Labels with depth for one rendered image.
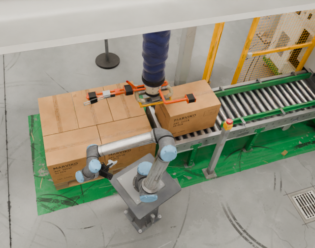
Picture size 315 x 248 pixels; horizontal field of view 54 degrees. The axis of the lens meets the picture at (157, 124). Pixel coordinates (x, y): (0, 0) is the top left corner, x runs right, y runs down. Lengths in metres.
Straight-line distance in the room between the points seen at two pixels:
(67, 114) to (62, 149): 0.49
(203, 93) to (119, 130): 1.03
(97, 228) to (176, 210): 0.90
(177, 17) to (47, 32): 0.18
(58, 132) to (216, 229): 2.07
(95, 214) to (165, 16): 3.29
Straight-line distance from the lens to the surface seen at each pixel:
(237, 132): 3.75
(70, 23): 0.46
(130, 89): 3.01
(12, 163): 4.21
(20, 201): 3.91
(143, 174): 2.66
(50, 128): 3.68
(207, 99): 3.40
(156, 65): 2.79
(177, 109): 3.24
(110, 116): 3.68
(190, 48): 4.27
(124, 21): 0.46
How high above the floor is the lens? 3.36
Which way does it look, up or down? 51 degrees down
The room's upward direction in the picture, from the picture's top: 6 degrees clockwise
